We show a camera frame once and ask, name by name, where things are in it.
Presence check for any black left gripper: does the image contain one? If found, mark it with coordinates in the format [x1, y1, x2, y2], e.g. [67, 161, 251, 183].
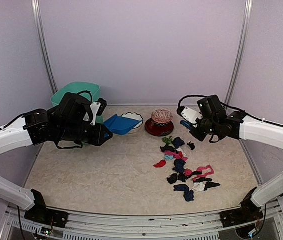
[57, 122, 113, 146]

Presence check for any blue hand brush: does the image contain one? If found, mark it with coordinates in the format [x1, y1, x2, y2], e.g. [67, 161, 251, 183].
[180, 120, 193, 130]

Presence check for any blue plastic dustpan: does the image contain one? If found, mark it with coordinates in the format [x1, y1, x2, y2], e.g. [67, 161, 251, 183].
[104, 114, 132, 136]

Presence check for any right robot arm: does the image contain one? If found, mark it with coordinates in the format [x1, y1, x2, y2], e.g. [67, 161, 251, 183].
[177, 95, 283, 222]

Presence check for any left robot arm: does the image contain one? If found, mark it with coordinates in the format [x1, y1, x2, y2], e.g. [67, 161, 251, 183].
[0, 91, 113, 223]

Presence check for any white scalloped bowl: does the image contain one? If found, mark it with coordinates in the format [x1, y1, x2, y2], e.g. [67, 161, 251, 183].
[121, 112, 144, 134]

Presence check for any light blue paper scrap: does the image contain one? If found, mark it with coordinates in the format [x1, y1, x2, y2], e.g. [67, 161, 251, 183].
[164, 154, 175, 161]

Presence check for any pink patterned inverted bowl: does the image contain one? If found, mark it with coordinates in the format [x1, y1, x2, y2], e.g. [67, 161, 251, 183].
[151, 109, 173, 124]

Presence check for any red patterned bowl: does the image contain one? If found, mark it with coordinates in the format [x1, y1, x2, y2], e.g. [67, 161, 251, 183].
[145, 118, 175, 137]

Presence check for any red paper scrap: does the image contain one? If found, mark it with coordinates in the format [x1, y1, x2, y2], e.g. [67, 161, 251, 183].
[153, 159, 167, 169]

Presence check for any teal plastic waste bin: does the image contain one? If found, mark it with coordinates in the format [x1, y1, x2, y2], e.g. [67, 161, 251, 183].
[47, 82, 101, 123]

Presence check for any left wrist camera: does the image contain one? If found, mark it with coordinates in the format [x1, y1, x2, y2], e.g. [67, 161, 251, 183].
[90, 98, 108, 126]

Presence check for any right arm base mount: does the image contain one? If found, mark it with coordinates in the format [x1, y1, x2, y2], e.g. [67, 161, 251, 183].
[219, 187, 264, 228]

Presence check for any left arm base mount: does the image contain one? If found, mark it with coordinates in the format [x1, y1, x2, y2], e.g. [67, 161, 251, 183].
[24, 189, 69, 229]

